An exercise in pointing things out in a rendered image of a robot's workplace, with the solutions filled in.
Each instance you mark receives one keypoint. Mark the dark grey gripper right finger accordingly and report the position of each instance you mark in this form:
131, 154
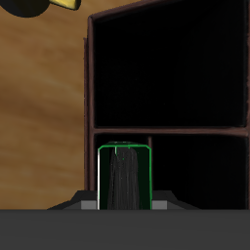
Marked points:
162, 200

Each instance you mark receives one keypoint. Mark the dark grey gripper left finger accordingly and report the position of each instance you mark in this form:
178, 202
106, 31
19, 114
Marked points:
85, 200

